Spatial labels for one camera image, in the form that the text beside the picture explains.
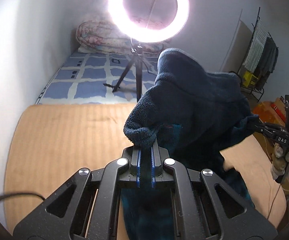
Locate teal plaid fleece jacket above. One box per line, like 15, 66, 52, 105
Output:
120, 48, 260, 240

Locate dark hanging clothes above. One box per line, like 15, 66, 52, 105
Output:
254, 37, 279, 90

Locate black clothes rack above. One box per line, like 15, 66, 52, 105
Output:
234, 12, 279, 101

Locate right hand grey glove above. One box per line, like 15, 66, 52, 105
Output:
271, 143, 289, 183

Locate red and brown boxes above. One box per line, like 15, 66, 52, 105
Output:
271, 97, 286, 122

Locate yellow crate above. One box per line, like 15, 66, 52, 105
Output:
242, 70, 259, 88

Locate white striped hanging towel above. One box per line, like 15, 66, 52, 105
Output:
242, 17, 269, 73

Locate blue checked bed sheet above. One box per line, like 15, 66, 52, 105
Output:
35, 51, 160, 106

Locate folded floral quilt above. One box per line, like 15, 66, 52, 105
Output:
76, 17, 172, 56

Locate black cable on bed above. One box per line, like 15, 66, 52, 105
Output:
267, 182, 283, 221

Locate white ring light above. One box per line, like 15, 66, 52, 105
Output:
108, 0, 190, 43

